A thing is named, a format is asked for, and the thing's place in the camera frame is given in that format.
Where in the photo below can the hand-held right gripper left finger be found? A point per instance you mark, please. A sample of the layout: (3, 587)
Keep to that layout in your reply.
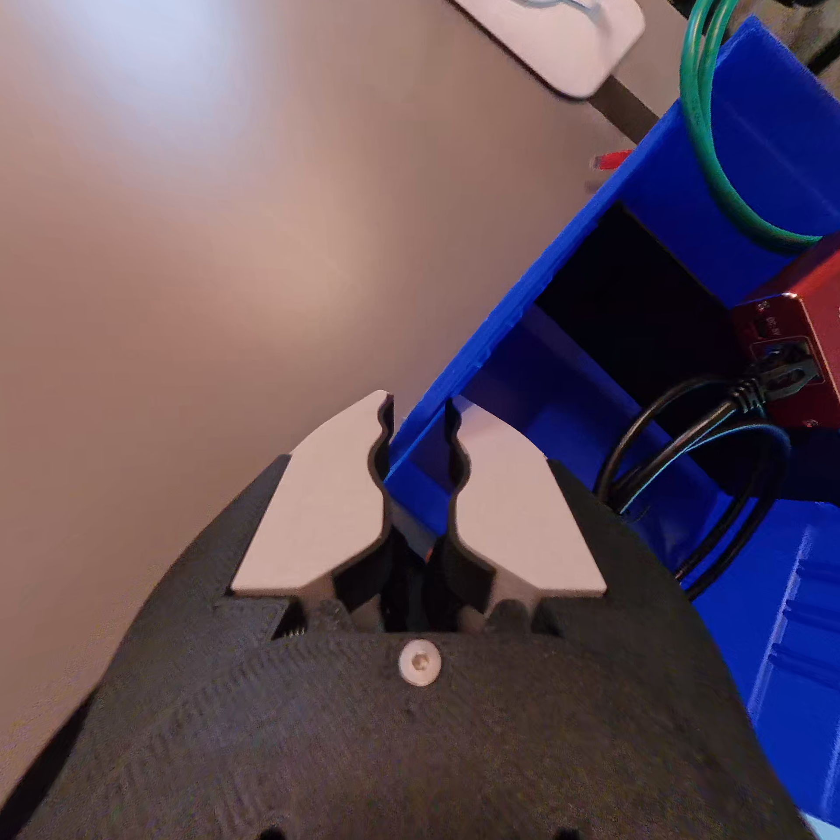
(321, 499)

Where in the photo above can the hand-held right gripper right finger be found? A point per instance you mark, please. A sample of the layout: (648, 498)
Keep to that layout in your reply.
(518, 512)

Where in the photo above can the blue plastic bin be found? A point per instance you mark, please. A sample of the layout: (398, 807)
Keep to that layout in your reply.
(656, 197)

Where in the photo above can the red metal device box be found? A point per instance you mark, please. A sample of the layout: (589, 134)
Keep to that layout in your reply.
(814, 289)

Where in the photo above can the black divider panel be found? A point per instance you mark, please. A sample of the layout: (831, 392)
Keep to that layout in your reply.
(630, 295)

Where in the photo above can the white stand base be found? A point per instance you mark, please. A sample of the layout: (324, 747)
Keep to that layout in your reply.
(564, 46)

